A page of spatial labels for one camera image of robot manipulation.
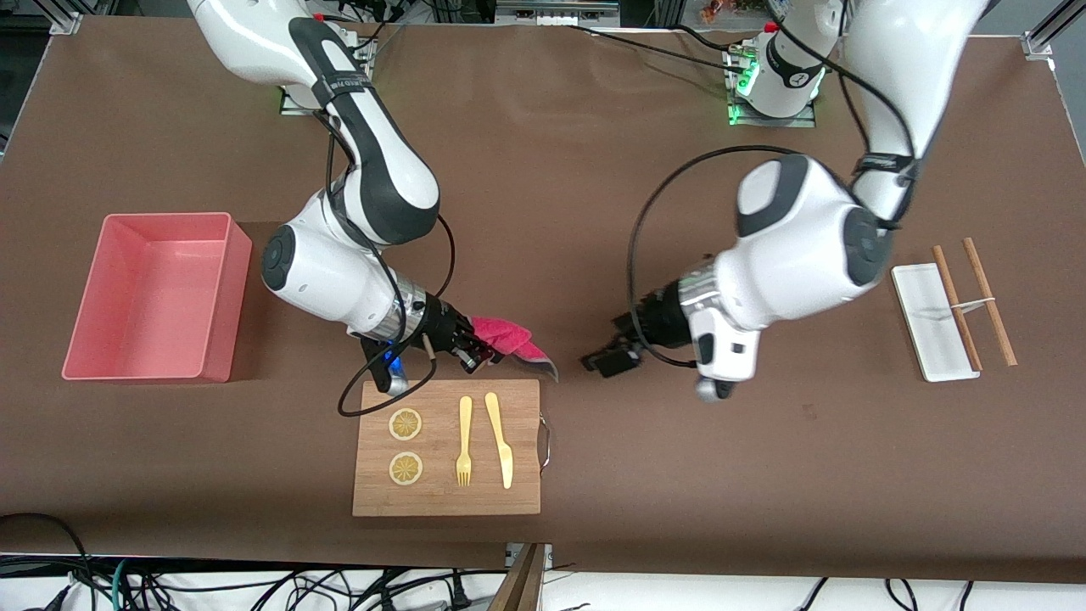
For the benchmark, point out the yellow plastic knife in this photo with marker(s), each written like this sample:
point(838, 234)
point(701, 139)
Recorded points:
point(501, 441)

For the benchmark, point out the white rack base plate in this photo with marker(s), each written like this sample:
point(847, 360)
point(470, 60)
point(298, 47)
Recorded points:
point(920, 322)

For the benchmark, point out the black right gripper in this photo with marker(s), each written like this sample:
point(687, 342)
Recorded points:
point(442, 323)

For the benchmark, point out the white rack bracket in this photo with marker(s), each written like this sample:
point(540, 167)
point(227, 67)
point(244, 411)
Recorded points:
point(976, 303)

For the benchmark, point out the metal table corner bracket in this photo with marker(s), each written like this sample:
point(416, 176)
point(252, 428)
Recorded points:
point(1039, 44)
point(66, 23)

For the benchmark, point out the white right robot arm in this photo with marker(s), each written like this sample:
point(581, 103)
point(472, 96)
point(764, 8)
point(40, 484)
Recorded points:
point(322, 271)

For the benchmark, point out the bamboo cutting board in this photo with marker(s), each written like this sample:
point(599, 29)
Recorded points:
point(445, 501)

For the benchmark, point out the pink plastic bin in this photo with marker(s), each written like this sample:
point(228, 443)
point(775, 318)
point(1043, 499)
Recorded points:
point(153, 297)

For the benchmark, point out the lemon slice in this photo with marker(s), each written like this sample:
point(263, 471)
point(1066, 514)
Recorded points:
point(405, 468)
point(405, 424)

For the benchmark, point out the yellow plastic fork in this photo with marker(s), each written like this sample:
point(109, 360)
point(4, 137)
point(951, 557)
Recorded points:
point(465, 424)

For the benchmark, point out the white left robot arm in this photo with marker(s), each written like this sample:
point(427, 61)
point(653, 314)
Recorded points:
point(789, 246)

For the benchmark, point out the wooden beam under table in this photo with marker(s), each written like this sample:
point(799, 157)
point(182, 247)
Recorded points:
point(519, 585)

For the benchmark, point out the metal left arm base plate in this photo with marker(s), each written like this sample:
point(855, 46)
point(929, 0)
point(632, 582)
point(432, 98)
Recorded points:
point(738, 117)

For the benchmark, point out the pink microfibre cloth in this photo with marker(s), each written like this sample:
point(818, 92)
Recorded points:
point(509, 335)

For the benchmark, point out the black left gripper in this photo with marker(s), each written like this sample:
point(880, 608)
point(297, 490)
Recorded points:
point(663, 323)

